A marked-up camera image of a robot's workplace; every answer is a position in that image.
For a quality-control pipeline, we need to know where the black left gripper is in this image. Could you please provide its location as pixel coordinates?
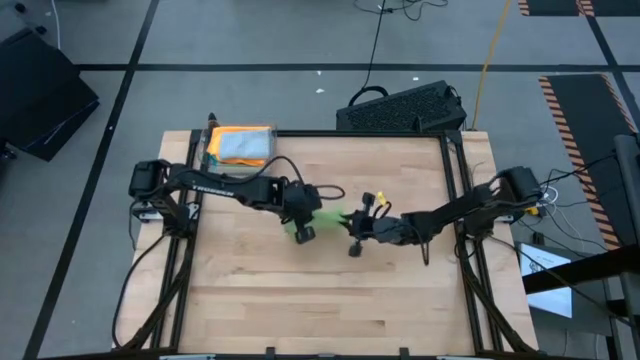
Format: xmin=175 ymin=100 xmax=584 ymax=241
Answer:
xmin=272 ymin=179 xmax=327 ymax=245

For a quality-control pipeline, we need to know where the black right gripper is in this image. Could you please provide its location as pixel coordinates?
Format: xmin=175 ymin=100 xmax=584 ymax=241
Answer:
xmin=339 ymin=192 xmax=402 ymax=259

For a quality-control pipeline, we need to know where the bright green microfiber towel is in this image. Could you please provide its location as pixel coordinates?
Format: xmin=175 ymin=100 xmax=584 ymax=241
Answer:
xmin=283 ymin=203 xmax=352 ymax=242

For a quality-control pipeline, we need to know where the grey waffle microfiber towel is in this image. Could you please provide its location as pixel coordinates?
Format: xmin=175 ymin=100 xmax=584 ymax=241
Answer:
xmin=219 ymin=130 xmax=273 ymax=161

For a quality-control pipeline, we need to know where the orange microfiber towel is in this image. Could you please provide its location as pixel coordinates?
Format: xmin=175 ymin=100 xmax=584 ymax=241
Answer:
xmin=206 ymin=125 xmax=275 ymax=168

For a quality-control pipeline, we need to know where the clear plastic tray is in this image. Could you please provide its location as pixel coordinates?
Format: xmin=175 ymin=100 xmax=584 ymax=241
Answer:
xmin=197 ymin=121 xmax=279 ymax=177

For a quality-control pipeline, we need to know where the white printed sheet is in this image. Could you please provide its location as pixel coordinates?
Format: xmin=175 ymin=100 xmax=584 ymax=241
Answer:
xmin=519 ymin=243 xmax=574 ymax=319

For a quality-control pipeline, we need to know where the black stand beam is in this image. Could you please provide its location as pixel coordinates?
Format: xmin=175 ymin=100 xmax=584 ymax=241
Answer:
xmin=522 ymin=245 xmax=640 ymax=295

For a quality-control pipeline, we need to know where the black hazard-striped floor mat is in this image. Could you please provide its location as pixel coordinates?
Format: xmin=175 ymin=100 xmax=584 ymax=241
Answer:
xmin=579 ymin=0 xmax=640 ymax=17
xmin=538 ymin=73 xmax=640 ymax=251
xmin=518 ymin=0 xmax=584 ymax=17

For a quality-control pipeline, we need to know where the large black floor case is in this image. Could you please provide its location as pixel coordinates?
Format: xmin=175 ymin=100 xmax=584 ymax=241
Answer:
xmin=0 ymin=27 xmax=100 ymax=162

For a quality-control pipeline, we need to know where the black aluminium table frame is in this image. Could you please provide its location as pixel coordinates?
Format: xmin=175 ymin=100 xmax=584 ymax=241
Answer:
xmin=112 ymin=128 xmax=539 ymax=357

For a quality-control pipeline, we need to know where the black looped cable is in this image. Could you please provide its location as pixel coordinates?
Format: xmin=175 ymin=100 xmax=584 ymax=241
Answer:
xmin=348 ymin=85 xmax=390 ymax=107

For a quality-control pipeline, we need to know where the black floor cable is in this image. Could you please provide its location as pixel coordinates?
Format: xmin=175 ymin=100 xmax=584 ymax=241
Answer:
xmin=353 ymin=0 xmax=450 ymax=94

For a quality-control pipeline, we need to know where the yellow floor cable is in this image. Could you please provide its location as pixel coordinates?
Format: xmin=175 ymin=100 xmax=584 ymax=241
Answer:
xmin=471 ymin=0 xmax=514 ymax=130

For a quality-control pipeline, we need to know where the white floor cable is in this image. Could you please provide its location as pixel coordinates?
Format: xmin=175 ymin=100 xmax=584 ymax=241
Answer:
xmin=49 ymin=0 xmax=62 ymax=50

